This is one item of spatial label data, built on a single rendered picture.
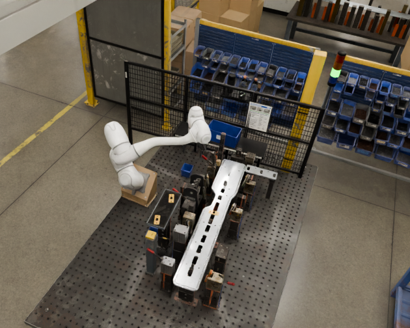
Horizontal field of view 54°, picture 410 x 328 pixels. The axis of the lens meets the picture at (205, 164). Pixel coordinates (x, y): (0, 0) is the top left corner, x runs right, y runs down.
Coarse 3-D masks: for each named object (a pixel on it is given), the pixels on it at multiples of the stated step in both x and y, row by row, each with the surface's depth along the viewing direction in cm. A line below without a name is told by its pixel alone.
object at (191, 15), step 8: (176, 8) 606; (184, 8) 609; (192, 8) 611; (176, 16) 585; (184, 16) 588; (192, 16) 590; (200, 16) 611; (192, 24) 581; (192, 32) 590; (192, 40) 606; (192, 48) 582; (192, 56) 576; (176, 64) 604; (192, 64) 584; (184, 72) 597; (184, 80) 606
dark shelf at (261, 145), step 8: (184, 128) 396; (176, 136) 390; (208, 144) 384; (216, 144) 382; (240, 144) 384; (248, 144) 385; (256, 144) 387; (264, 144) 388; (256, 152) 378; (264, 152) 379
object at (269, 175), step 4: (252, 168) 366; (256, 168) 366; (260, 168) 367; (248, 172) 362; (252, 172) 362; (256, 172) 362; (264, 172) 363; (268, 172) 363; (272, 172) 364; (276, 172) 364; (260, 176) 360; (264, 176) 359; (268, 176) 360; (272, 176) 360; (276, 176) 360
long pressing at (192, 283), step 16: (224, 160) 370; (224, 176) 355; (240, 176) 357; (224, 192) 341; (208, 208) 326; (224, 208) 328; (208, 224) 314; (192, 240) 302; (208, 240) 303; (192, 256) 291; (208, 256) 293; (176, 272) 280; (192, 288) 273
